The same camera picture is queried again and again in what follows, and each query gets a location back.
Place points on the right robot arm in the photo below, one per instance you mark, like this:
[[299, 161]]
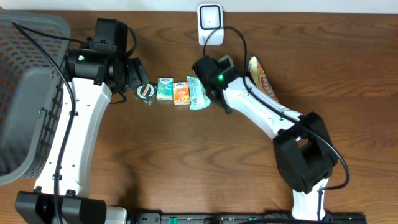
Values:
[[303, 150]]

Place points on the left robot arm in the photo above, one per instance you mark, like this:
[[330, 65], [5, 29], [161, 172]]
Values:
[[101, 67]]

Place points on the grey plastic shopping basket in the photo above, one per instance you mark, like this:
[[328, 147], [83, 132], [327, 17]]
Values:
[[31, 92]]

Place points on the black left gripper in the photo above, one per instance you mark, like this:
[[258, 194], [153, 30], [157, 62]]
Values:
[[137, 74]]

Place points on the teal snack packet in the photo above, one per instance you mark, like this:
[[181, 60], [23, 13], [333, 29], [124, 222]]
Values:
[[198, 97]]

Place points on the green white round tin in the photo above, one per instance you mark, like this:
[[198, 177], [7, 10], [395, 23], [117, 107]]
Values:
[[146, 93]]

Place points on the teal Kleenex tissue pack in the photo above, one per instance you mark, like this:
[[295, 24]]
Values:
[[165, 89]]

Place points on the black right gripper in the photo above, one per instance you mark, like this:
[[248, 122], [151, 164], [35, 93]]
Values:
[[219, 104]]

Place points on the white blue snack bag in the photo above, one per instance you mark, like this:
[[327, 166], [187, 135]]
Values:
[[259, 76]]

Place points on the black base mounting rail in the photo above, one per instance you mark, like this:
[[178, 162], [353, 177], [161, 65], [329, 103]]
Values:
[[158, 218]]

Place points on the orange Kleenex tissue pack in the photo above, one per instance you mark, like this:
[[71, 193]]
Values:
[[181, 93]]

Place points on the white barcode scanner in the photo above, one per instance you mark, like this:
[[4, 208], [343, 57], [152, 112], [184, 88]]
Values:
[[210, 18]]

